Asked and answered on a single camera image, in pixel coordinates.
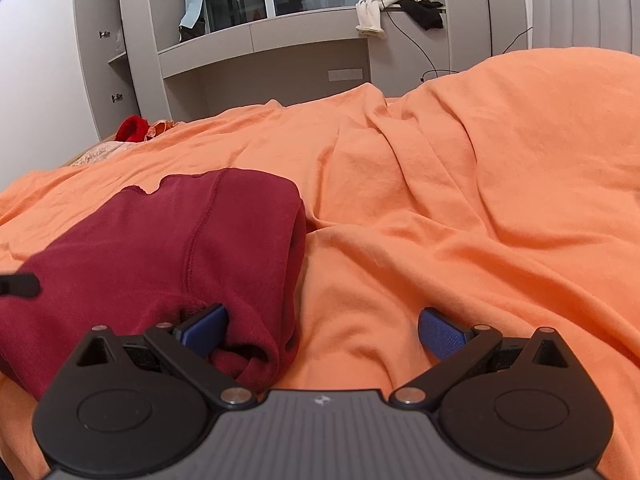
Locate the orange blanket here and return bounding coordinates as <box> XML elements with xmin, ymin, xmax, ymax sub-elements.
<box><xmin>0</xmin><ymin>47</ymin><xmax>640</xmax><ymax>480</ymax></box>

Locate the black cloth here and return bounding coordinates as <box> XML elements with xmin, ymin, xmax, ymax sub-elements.
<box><xmin>399</xmin><ymin>0</ymin><xmax>446</xmax><ymax>31</ymax></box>

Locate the small orange cloth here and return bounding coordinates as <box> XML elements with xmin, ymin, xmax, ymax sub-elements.
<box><xmin>144</xmin><ymin>119</ymin><xmax>177</xmax><ymax>140</ymax></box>

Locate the dark red long-sleeve shirt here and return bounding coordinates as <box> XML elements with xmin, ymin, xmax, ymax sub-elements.
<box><xmin>0</xmin><ymin>167</ymin><xmax>307</xmax><ymax>404</ymax></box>

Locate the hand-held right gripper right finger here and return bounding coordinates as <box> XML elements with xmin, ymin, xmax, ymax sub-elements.
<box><xmin>389</xmin><ymin>307</ymin><xmax>583</xmax><ymax>408</ymax></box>

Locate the grey wall cabinet unit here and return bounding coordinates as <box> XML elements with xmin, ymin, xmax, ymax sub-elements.
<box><xmin>72</xmin><ymin>0</ymin><xmax>534</xmax><ymax>144</ymax></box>

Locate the grey upholstered headboard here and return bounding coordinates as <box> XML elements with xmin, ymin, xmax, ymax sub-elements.
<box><xmin>529</xmin><ymin>0</ymin><xmax>640</xmax><ymax>57</ymax></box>

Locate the cream cloth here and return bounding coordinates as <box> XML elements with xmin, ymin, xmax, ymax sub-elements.
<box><xmin>355</xmin><ymin>0</ymin><xmax>436</xmax><ymax>41</ymax></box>

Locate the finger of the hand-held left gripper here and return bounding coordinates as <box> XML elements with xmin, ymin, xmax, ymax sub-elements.
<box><xmin>0</xmin><ymin>272</ymin><xmax>41</xmax><ymax>299</ymax></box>

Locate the black cable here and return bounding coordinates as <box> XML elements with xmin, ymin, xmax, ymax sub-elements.
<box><xmin>382</xmin><ymin>0</ymin><xmax>459</xmax><ymax>84</ymax></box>

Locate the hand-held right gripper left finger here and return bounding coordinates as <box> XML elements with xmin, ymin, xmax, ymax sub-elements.
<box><xmin>62</xmin><ymin>303</ymin><xmax>258</xmax><ymax>407</ymax></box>

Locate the red plush item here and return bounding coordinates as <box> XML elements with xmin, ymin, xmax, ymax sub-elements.
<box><xmin>115</xmin><ymin>114</ymin><xmax>151</xmax><ymax>144</ymax></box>

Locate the floral pink pillow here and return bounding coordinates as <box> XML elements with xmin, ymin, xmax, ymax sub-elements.
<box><xmin>64</xmin><ymin>139</ymin><xmax>137</xmax><ymax>167</ymax></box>

